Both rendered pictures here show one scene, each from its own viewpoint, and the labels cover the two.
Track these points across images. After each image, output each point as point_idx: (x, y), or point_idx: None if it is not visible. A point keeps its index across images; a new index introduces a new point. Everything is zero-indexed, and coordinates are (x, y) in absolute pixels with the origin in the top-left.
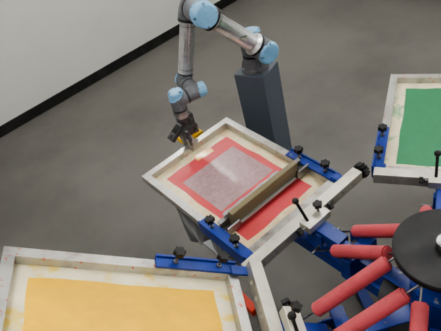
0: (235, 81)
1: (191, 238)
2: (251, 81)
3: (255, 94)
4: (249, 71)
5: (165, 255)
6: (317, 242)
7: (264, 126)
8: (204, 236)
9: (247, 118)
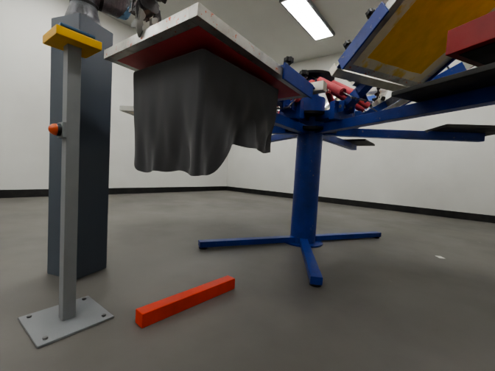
0: (80, 23)
1: (202, 166)
2: (100, 32)
3: (102, 49)
4: (96, 19)
5: (376, 9)
6: (283, 103)
7: (102, 97)
8: (232, 138)
9: (83, 82)
